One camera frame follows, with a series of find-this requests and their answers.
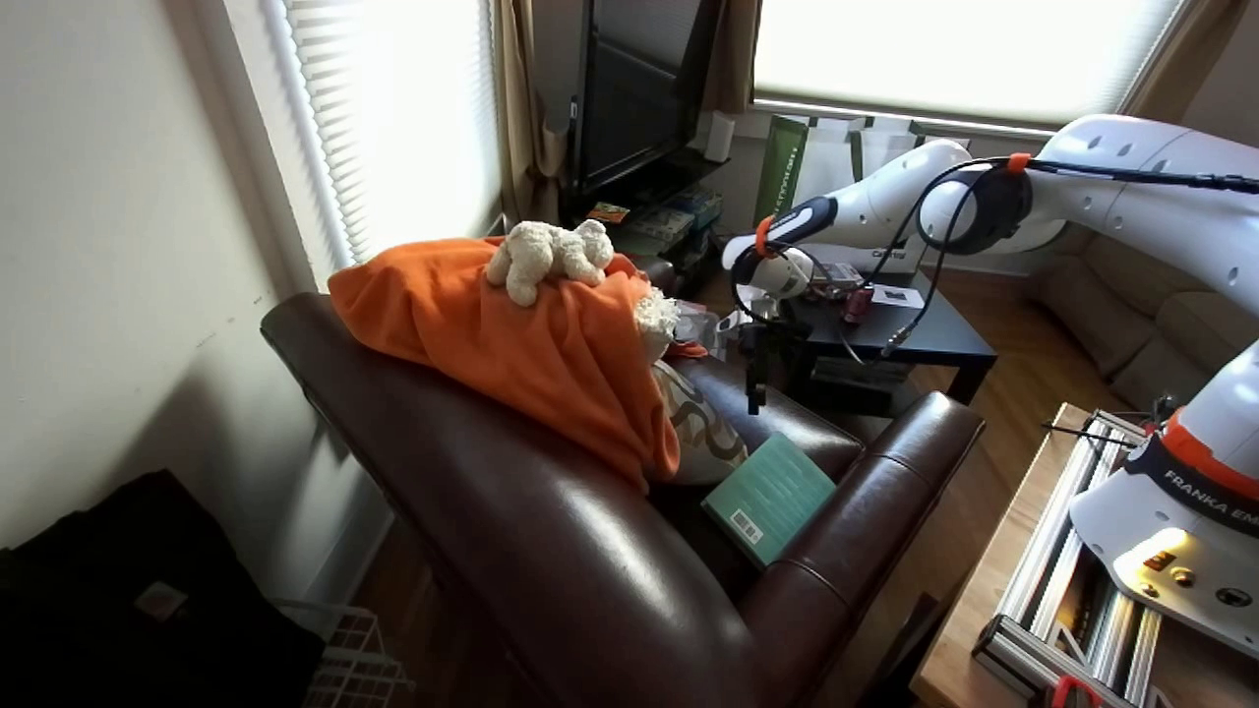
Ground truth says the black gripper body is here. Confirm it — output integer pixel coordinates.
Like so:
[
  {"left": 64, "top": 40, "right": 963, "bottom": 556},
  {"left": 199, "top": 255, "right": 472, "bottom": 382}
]
[{"left": 733, "top": 287, "right": 797, "bottom": 413}]

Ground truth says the teal green book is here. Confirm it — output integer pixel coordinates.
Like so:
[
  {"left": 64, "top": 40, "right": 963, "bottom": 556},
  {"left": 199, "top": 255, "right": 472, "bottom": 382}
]
[{"left": 700, "top": 436, "right": 832, "bottom": 568}]

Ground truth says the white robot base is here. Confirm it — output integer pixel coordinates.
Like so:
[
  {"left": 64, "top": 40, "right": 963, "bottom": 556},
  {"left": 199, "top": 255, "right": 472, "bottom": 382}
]
[{"left": 1068, "top": 344, "right": 1259, "bottom": 657}]

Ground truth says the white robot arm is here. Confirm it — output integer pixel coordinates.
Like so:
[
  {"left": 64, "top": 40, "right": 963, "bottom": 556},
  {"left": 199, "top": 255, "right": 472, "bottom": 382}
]
[{"left": 722, "top": 114, "right": 1259, "bottom": 363}]

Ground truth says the brown leather couch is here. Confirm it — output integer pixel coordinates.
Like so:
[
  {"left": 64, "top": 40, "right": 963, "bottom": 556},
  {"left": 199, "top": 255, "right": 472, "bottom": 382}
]
[{"left": 258, "top": 294, "right": 979, "bottom": 708}]

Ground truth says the black coffee table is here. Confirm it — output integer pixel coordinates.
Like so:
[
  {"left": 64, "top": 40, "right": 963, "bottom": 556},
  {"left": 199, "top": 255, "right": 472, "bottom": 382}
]
[{"left": 772, "top": 268, "right": 996, "bottom": 418}]

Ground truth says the black tv stand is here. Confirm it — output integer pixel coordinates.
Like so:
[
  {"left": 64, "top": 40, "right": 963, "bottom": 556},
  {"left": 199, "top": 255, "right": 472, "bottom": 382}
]
[{"left": 562, "top": 148, "right": 722, "bottom": 294}]

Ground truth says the orange blanket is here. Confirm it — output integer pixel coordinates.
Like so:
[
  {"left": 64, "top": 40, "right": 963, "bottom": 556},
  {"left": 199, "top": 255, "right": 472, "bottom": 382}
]
[{"left": 326, "top": 240, "right": 680, "bottom": 491}]

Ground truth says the white plush toy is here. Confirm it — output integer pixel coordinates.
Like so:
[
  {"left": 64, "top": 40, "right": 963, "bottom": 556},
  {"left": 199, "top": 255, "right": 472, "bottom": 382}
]
[{"left": 482, "top": 220, "right": 615, "bottom": 307}]

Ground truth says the black television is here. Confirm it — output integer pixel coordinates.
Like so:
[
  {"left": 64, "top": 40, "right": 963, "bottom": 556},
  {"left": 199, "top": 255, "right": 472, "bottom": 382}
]
[{"left": 579, "top": 0, "right": 700, "bottom": 194}]

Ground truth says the beige curtain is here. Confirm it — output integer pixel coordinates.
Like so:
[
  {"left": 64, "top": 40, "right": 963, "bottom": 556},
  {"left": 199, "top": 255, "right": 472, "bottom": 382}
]
[{"left": 491, "top": 0, "right": 562, "bottom": 220}]

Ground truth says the wide window blind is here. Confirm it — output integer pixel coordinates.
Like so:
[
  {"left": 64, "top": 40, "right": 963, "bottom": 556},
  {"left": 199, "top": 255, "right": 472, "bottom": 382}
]
[{"left": 755, "top": 0, "right": 1189, "bottom": 125}]

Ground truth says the wooden table with rails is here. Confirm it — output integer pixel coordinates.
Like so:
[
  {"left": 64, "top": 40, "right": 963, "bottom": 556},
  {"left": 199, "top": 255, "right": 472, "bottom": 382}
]
[{"left": 911, "top": 405, "right": 1259, "bottom": 708}]

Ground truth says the beige sofa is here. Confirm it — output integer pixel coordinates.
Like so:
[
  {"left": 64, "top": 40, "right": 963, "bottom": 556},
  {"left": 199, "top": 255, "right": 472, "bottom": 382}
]
[{"left": 1029, "top": 238, "right": 1259, "bottom": 411}]

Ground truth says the white window blind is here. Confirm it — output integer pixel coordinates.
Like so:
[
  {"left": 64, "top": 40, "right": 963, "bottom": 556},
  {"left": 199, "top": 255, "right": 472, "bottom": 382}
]
[{"left": 268, "top": 0, "right": 499, "bottom": 264}]

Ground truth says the black bag on floor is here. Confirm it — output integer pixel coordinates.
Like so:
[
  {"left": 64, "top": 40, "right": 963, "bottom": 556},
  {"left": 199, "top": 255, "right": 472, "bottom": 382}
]
[{"left": 0, "top": 474, "right": 323, "bottom": 708}]

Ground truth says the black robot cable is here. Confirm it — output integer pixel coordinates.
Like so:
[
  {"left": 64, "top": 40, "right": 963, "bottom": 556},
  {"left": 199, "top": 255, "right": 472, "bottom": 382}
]
[{"left": 839, "top": 152, "right": 1037, "bottom": 357}]

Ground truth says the white wire basket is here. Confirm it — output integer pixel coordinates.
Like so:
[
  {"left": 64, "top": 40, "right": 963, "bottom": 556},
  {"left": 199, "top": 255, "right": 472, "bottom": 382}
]
[{"left": 283, "top": 601, "right": 413, "bottom": 708}]

